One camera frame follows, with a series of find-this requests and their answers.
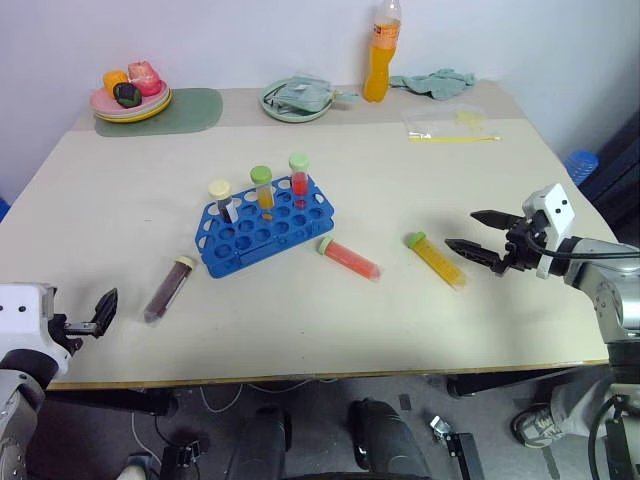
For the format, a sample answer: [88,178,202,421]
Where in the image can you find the grey-green fabric pouch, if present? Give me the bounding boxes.
[268,74,361,114]

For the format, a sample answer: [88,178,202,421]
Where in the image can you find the teal cloth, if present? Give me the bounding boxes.
[389,67,478,102]

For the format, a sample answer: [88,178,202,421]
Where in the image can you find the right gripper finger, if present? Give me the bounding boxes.
[444,238,508,277]
[470,209,527,233]

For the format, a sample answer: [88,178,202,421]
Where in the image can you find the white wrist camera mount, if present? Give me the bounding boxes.
[0,282,74,376]
[521,183,577,280]

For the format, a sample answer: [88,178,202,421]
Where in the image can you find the green placemat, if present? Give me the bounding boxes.
[94,87,225,139]

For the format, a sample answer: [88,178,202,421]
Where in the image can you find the dark rounded shape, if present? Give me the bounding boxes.
[346,397,432,480]

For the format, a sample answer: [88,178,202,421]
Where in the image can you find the blue ribbed plastic container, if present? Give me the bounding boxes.
[563,148,601,187]

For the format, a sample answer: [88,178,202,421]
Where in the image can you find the yellow plate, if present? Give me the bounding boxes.
[94,94,175,125]

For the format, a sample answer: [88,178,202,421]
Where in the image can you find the orange tube with green cap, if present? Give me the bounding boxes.
[249,165,276,222]

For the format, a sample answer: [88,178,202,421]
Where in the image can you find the black floor device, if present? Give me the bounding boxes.
[158,436,212,480]

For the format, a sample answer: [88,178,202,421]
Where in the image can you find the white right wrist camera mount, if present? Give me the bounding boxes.
[521,183,577,280]

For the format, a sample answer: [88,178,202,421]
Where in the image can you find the red tube with green cap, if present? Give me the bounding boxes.
[318,236,384,282]
[288,153,311,210]

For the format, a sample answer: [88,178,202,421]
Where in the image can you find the purple tube with cream cap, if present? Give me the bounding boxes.
[142,255,196,327]
[207,179,240,225]

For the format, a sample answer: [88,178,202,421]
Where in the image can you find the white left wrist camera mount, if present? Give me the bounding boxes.
[0,282,74,376]

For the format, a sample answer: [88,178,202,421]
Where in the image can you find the pale green plate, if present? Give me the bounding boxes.
[91,89,173,121]

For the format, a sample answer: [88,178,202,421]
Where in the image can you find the pink plate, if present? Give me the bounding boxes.
[89,82,171,115]

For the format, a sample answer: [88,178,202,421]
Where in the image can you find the black table frame bar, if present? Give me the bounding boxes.
[43,386,180,419]
[445,366,610,399]

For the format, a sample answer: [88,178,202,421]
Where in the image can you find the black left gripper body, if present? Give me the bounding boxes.
[48,312,99,358]

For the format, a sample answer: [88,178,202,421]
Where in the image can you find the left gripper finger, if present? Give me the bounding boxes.
[92,288,120,339]

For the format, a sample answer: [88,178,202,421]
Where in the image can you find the dark toy ball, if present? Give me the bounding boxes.
[112,82,143,108]

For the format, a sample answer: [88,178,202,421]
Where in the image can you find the grey sneaker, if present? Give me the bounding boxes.
[511,402,567,448]

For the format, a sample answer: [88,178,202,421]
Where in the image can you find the grey trouser leg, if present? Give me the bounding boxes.
[548,372,622,440]

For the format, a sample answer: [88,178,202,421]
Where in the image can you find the pink toy cake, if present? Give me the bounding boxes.
[126,60,164,98]

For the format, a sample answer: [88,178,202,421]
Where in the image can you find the clear zip bag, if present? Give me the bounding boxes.
[400,104,504,144]

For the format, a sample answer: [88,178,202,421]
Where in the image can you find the black furniture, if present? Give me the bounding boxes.
[577,127,640,247]

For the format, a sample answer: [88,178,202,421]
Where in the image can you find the white floor cable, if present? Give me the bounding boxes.
[198,381,242,415]

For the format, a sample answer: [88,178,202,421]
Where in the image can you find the orange toy fruit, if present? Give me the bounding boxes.
[102,70,130,95]

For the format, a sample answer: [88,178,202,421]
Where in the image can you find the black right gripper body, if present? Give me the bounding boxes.
[503,212,550,273]

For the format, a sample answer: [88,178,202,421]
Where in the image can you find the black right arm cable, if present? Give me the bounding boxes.
[529,230,640,261]

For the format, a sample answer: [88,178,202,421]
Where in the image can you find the orange soda bottle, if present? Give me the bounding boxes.
[362,0,405,104]

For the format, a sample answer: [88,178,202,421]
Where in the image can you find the yellow tube with green cap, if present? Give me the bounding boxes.
[404,231,472,292]

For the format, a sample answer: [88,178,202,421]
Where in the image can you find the blue test tube rack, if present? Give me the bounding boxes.
[192,174,337,280]

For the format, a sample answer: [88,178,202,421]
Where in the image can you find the black caster bracket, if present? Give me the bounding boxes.
[428,414,485,480]

